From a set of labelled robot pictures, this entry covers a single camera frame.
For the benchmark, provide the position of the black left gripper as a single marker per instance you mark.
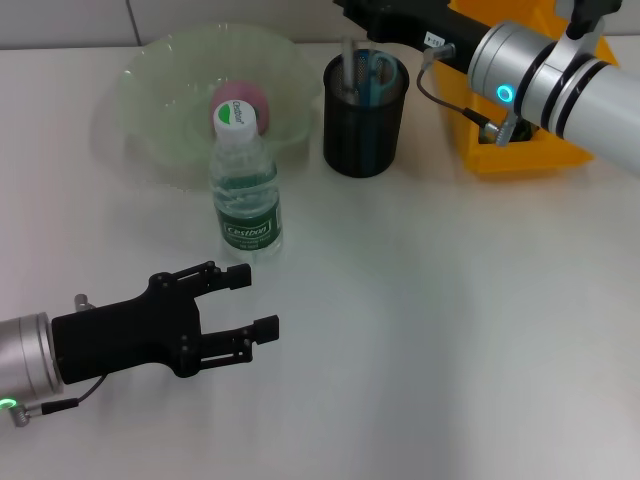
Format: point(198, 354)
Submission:
point(120, 335)

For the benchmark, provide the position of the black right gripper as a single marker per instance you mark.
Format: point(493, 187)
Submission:
point(420, 22)

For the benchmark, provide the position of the silver ballpoint pen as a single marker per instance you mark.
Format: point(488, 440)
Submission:
point(348, 65)

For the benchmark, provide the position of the clear green-label water bottle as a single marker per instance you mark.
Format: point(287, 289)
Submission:
point(247, 215)

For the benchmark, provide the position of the blue scissors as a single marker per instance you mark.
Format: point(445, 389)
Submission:
point(372, 90)

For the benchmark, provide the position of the pink peach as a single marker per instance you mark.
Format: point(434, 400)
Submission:
point(240, 92)

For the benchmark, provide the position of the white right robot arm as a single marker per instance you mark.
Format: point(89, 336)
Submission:
point(565, 85)

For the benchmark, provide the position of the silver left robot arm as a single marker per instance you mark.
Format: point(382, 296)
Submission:
point(25, 357)

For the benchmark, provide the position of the black mesh pen holder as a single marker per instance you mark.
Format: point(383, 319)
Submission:
point(362, 145)

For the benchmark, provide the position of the green glass fruit bowl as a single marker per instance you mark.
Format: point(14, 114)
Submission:
point(165, 100)

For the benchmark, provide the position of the yellow plastic bin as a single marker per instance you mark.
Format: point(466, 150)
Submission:
point(525, 157)

